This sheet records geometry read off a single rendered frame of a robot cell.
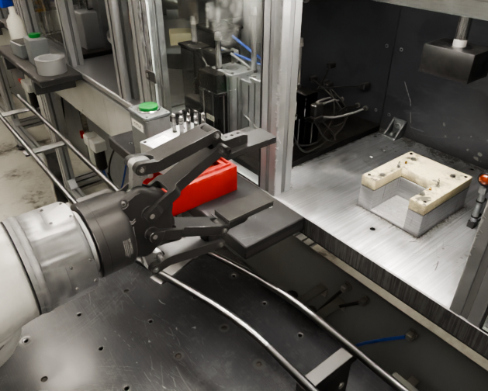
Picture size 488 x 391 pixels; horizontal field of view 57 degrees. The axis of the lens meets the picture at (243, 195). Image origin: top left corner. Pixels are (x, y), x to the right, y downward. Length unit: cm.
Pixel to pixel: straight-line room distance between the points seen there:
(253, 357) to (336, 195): 35
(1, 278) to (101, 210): 10
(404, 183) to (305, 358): 38
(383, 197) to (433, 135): 30
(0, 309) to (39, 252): 5
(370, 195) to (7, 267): 63
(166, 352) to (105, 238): 52
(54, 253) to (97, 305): 63
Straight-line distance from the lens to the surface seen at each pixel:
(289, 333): 93
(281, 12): 75
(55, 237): 41
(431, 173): 89
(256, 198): 56
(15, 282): 40
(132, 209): 44
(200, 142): 45
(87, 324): 99
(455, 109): 110
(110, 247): 42
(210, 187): 85
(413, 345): 107
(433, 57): 81
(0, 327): 41
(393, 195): 92
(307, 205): 87
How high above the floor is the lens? 139
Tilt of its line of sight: 33 degrees down
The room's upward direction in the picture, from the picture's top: straight up
